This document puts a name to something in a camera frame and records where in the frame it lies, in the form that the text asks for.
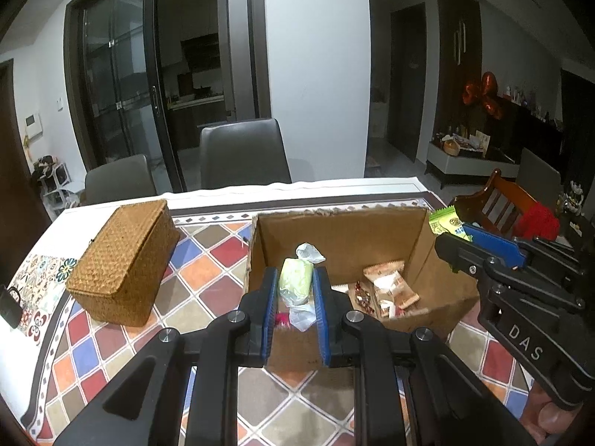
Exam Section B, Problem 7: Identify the pale green snack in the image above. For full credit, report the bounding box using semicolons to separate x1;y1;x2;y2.
277;242;326;333

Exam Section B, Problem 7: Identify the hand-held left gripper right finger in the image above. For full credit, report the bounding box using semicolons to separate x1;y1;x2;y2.
312;267;535;446

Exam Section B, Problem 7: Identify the dark wardrobe with handles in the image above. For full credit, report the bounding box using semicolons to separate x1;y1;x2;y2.
434;0;482;149

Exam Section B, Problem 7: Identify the person's right hand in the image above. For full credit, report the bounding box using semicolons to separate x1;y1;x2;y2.
525;374;582;445

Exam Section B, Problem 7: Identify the brown wooden door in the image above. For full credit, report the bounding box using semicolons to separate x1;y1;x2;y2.
0;60;52;284

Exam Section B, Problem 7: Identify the woven wicker basket with lid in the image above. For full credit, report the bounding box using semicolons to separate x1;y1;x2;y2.
65;199;181;327

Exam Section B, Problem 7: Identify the white shelf unit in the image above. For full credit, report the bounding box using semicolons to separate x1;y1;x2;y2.
35;157;80;221

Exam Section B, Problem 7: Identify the green snack packet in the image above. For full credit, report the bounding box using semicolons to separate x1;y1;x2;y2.
428;207;474;242

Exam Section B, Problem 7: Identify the tall grey dining chair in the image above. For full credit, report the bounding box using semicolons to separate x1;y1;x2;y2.
199;118;293;190

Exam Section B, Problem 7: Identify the low grey dining chair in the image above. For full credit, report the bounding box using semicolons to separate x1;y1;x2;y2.
84;154;158;205

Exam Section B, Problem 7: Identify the red foil balloon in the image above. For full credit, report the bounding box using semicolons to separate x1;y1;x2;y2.
461;72;505;119

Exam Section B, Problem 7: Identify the white low cabinet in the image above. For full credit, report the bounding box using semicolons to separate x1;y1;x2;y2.
427;135;521;191

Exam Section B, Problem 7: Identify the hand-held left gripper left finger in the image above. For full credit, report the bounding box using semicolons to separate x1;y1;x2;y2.
53;267;280;446

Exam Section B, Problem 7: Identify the dark sideboard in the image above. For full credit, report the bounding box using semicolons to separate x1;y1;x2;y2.
488;97;565;172

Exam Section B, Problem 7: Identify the glass sliding door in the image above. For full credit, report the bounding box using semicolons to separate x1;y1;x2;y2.
65;0;187;187

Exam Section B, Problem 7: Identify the diamond patterned tablecloth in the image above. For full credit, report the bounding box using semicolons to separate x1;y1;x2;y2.
21;188;540;446

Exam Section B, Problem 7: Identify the dark interior door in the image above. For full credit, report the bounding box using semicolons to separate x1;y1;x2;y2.
389;2;427;163

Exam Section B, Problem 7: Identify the small table with ornaments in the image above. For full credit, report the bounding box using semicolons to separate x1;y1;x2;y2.
558;181;595;252

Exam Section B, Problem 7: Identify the wooden chair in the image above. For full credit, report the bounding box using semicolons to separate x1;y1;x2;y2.
448;168;540;242

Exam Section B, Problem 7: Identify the floral patterned mat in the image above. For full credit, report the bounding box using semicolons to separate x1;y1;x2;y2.
9;253;80;349

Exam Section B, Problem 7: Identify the red snack packet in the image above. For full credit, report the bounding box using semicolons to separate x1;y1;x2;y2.
348;281;377;317

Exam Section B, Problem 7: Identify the brown cardboard box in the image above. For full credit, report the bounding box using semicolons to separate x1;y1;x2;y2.
245;207;479;372

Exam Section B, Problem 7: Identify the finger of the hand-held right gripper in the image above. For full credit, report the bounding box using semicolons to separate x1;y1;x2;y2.
462;224;585;289
434;232;507;285

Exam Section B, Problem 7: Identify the red garment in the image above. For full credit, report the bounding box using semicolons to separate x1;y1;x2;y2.
511;202;561;242

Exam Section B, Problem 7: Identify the silver refrigerator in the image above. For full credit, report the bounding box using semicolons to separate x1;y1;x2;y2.
216;0;256;122

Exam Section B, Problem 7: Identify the grey side chair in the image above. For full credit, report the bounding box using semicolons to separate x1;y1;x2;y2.
515;148;562;205

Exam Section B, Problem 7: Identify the orange biscuit packet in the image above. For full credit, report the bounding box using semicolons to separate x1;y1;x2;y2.
363;260;421;319

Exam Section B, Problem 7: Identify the black mug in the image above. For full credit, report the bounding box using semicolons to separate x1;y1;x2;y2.
0;285;23;328

